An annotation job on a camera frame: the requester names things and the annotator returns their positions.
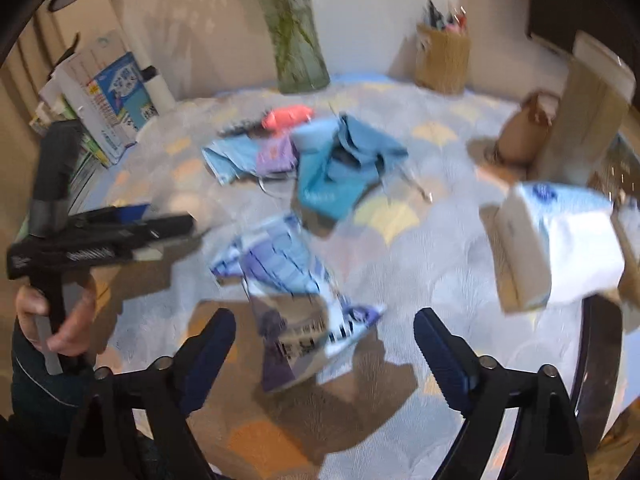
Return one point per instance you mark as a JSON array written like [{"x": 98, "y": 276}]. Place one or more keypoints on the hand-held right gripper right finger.
[{"x": 442, "y": 355}]

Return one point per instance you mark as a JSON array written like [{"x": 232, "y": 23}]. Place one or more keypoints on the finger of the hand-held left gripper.
[{"x": 160, "y": 230}]

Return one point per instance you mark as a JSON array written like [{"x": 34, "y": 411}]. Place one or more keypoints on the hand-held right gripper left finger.
[{"x": 210, "y": 355}]

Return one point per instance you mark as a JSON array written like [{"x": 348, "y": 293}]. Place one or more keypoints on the blue white mask package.
[{"x": 295, "y": 280}]

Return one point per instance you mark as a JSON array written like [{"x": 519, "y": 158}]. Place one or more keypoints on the teal cloth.
[{"x": 345, "y": 170}]

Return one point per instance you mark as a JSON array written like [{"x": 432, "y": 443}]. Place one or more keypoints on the person's left forearm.
[{"x": 35, "y": 390}]

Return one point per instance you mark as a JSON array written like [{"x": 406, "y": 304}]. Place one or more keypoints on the person's left hand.
[{"x": 75, "y": 325}]

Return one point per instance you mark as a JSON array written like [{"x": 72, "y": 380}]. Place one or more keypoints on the stack of books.
[{"x": 92, "y": 152}]

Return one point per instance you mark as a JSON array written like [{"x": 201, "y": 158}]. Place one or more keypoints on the patterned tablecloth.
[{"x": 440, "y": 260}]

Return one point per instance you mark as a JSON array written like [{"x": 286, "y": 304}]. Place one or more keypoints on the blue face mask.
[{"x": 227, "y": 160}]

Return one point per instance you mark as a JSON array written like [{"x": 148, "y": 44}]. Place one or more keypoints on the blue printed box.
[{"x": 125, "y": 100}]

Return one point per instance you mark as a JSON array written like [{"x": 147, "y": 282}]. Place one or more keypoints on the white printed box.
[{"x": 87, "y": 60}]

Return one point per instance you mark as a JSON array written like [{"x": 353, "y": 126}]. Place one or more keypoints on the white desk lamp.
[{"x": 150, "y": 85}]

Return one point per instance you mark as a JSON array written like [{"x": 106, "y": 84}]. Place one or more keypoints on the dark striped cloth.
[{"x": 242, "y": 127}]

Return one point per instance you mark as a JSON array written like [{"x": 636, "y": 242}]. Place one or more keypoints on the purple cloth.
[{"x": 277, "y": 157}]

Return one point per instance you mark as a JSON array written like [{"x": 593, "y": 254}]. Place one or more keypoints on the white tissue pack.
[{"x": 565, "y": 240}]

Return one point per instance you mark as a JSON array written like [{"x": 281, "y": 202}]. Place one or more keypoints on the pink cloth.
[{"x": 285, "y": 117}]

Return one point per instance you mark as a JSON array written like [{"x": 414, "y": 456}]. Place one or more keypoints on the glass vase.
[{"x": 300, "y": 60}]

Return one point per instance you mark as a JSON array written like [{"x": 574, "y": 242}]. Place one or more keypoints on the brown small bag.
[{"x": 525, "y": 130}]

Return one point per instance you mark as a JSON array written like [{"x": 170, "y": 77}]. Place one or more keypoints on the cardboard box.
[{"x": 585, "y": 110}]

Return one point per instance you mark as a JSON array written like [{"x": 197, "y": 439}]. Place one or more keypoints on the woven pen holder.
[{"x": 442, "y": 62}]

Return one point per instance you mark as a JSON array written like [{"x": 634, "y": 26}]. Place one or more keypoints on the bundle of pens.
[{"x": 445, "y": 15}]

